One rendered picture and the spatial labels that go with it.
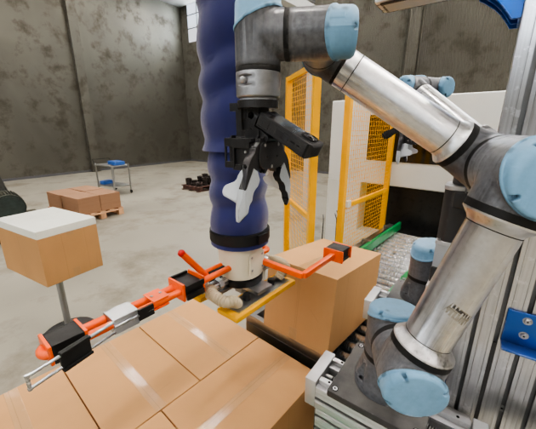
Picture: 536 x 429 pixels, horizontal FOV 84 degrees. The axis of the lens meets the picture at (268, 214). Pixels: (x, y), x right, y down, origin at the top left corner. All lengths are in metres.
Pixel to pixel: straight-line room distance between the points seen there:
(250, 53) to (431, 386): 0.63
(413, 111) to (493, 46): 9.74
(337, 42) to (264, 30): 0.11
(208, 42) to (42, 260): 1.92
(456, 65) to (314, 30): 9.89
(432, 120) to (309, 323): 1.18
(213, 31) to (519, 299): 1.02
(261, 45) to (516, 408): 0.99
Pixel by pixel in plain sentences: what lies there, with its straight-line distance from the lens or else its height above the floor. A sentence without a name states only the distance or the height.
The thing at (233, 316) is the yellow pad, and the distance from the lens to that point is 1.06.
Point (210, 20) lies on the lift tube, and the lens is 1.02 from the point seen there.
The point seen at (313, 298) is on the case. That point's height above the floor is 0.88.
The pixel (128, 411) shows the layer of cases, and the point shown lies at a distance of 1.60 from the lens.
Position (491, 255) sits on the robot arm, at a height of 1.48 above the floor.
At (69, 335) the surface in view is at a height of 1.20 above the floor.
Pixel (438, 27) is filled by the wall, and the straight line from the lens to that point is 10.64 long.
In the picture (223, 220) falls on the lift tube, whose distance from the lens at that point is 1.03.
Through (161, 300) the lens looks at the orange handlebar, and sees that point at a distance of 0.97.
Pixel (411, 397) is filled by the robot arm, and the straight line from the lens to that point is 0.69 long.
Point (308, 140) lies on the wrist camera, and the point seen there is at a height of 1.66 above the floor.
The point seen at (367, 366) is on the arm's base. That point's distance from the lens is 0.87.
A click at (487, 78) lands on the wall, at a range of 10.26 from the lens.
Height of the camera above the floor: 1.68
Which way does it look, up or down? 16 degrees down
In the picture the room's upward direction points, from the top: straight up
